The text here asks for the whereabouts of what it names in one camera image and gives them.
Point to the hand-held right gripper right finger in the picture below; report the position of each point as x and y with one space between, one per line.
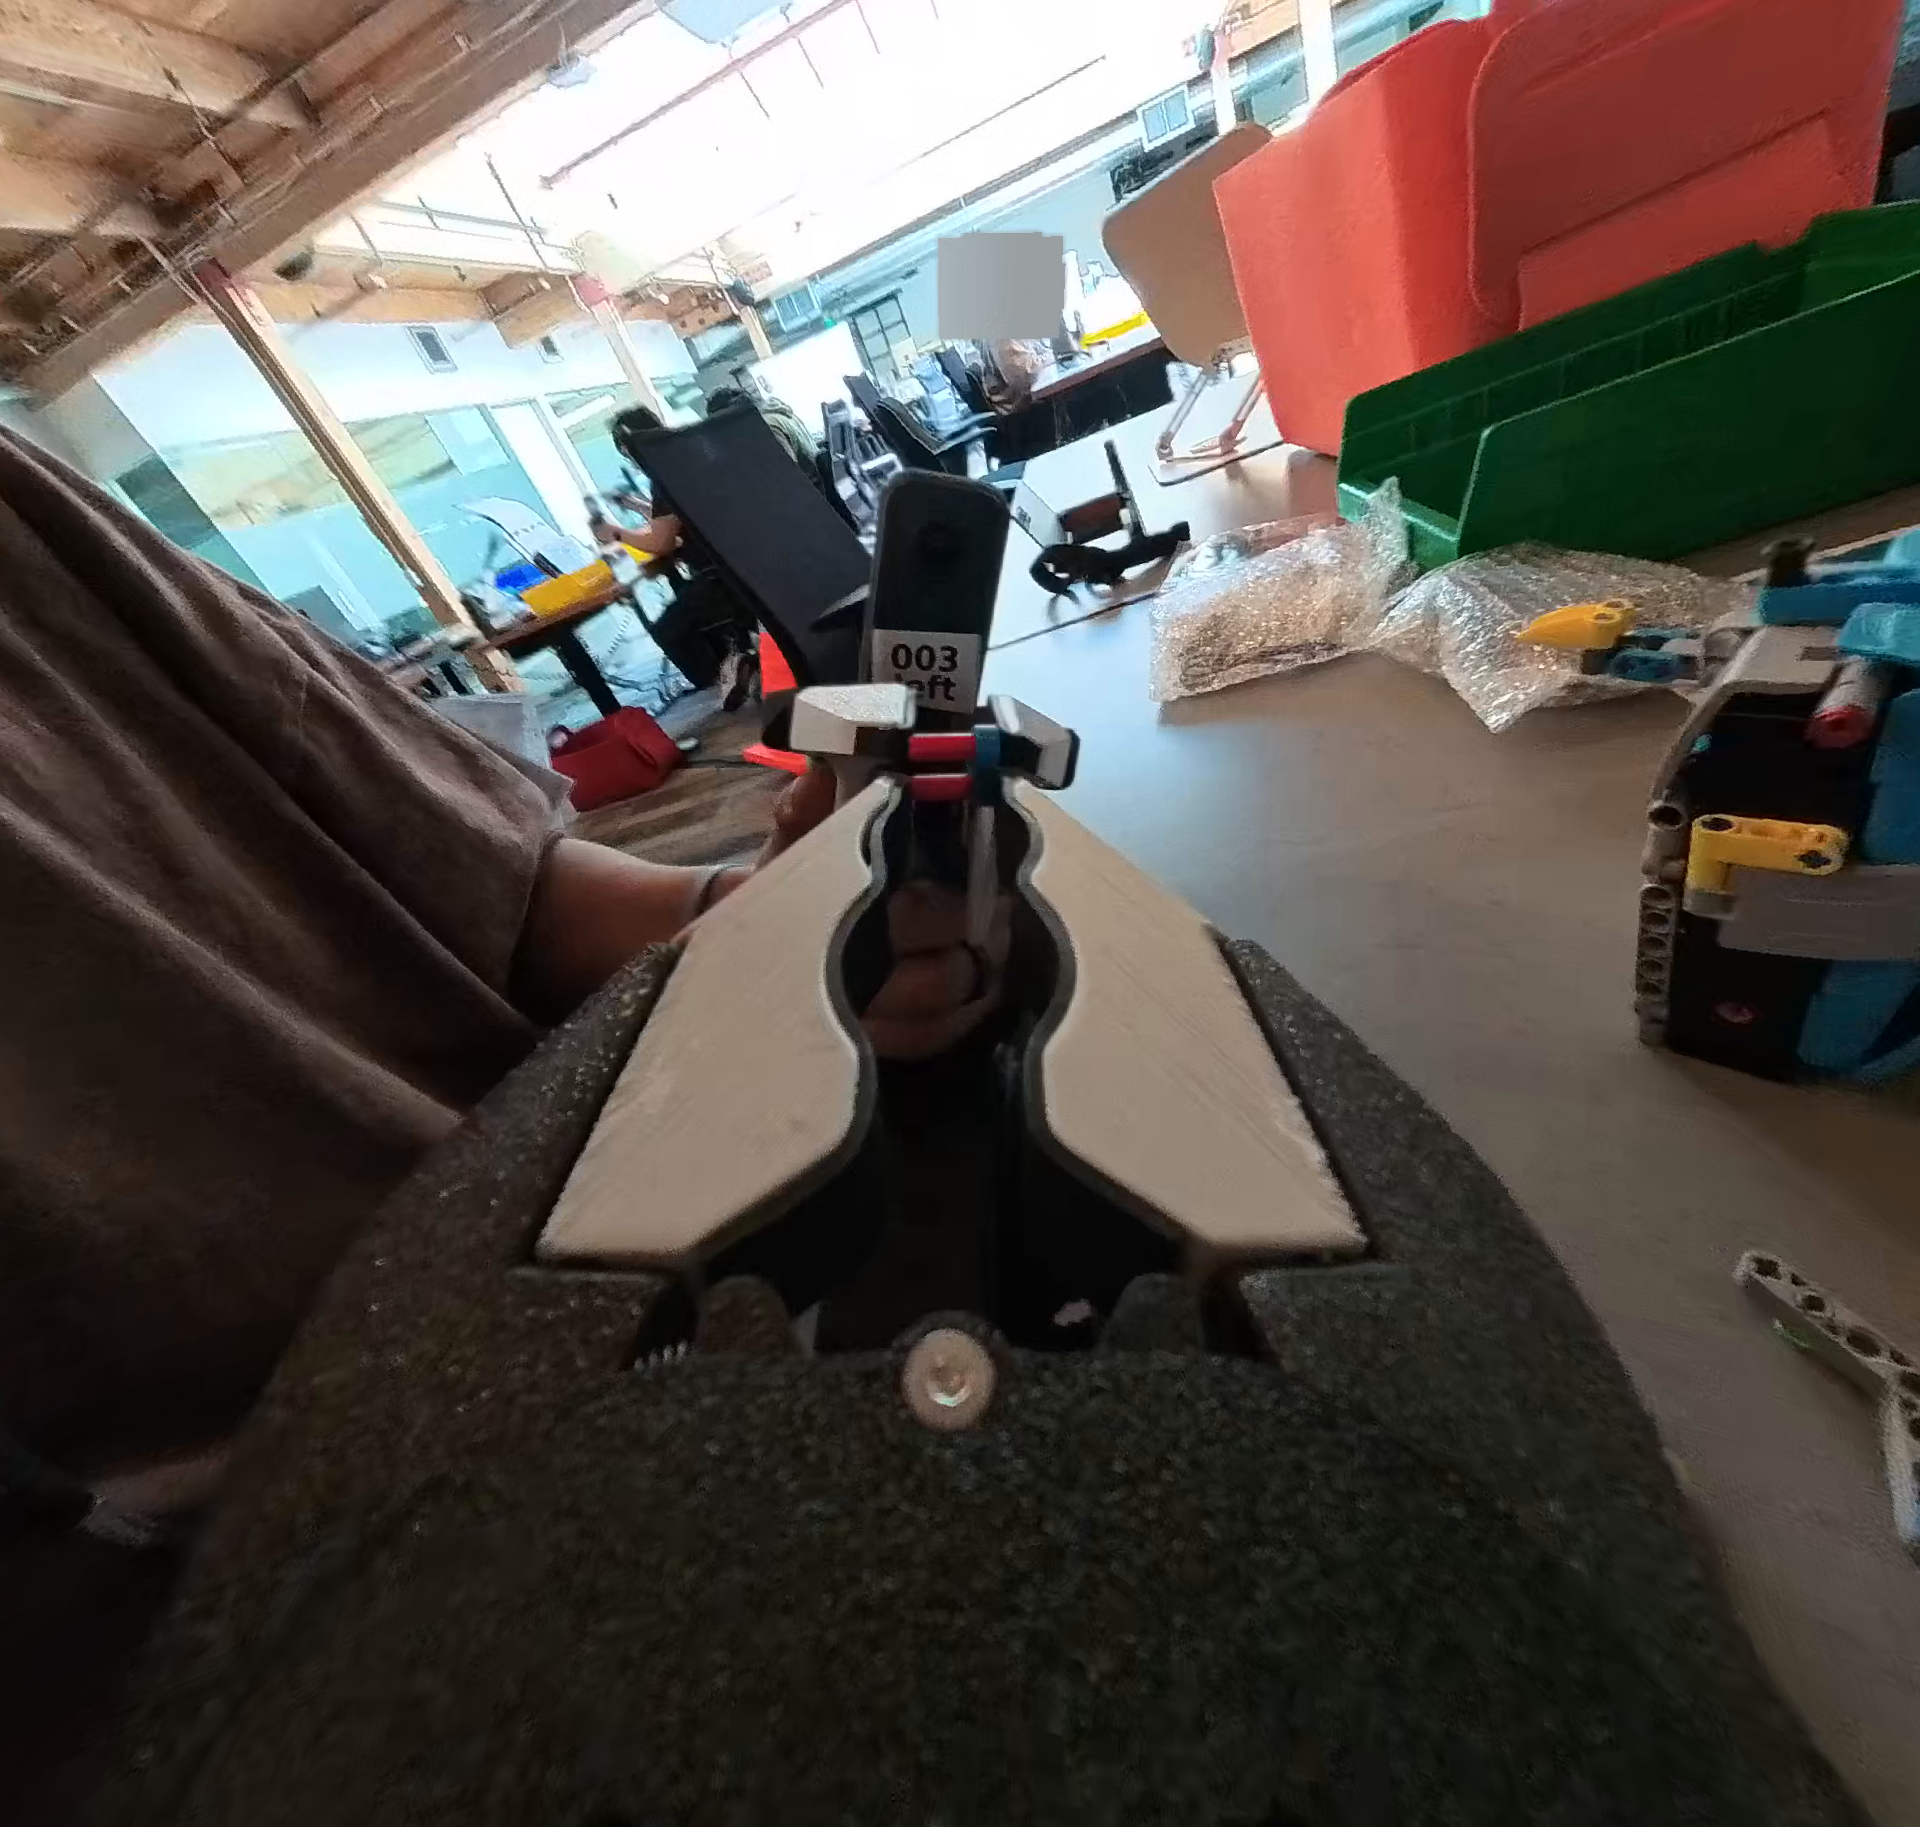
1186 1093

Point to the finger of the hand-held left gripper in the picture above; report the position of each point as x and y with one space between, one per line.
846 710
1041 740

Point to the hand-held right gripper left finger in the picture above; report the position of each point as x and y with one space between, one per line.
721 1093

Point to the red pin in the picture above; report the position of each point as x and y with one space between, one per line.
936 747
936 788

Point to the grey blue brick robot model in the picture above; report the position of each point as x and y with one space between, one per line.
1771 883

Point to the grey angled beam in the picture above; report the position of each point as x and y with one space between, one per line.
1845 1348

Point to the person's left hand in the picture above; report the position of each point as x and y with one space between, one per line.
922 987

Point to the row of black office chairs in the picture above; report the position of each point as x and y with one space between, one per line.
916 432

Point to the black office chair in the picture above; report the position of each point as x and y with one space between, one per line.
751 523

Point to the grey wristband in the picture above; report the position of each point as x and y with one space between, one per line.
712 890

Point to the red bag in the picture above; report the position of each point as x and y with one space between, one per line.
616 758

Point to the bubble wrap bag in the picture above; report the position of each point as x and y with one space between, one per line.
1500 658
1276 613

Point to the yellow plastic bin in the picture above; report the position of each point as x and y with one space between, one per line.
567 589

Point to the metal laptop stand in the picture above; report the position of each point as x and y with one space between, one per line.
1186 266

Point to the orange storage box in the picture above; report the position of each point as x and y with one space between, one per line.
1350 280

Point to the person's brown clothing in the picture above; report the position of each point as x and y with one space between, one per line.
225 883

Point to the green plastic bin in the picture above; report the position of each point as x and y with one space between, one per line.
1650 417

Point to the wooden support post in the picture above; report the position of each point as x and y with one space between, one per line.
345 463

